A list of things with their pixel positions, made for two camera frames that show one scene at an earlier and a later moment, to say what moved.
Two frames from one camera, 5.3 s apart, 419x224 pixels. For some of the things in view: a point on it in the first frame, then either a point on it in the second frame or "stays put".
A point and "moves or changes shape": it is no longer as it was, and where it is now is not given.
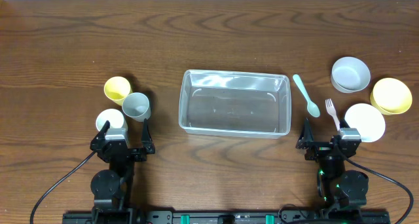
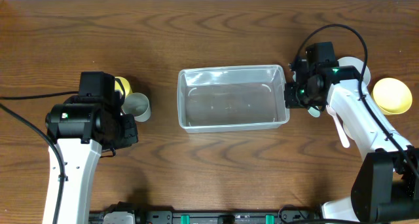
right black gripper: x=319 y=149 → x=291 y=98
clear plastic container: x=235 y=103 moves or changes shape
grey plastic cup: x=136 y=106 stays put
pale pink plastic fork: x=331 y=111 stays put
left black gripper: x=139 y=156 → x=132 y=135
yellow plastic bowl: x=391 y=96 stays put
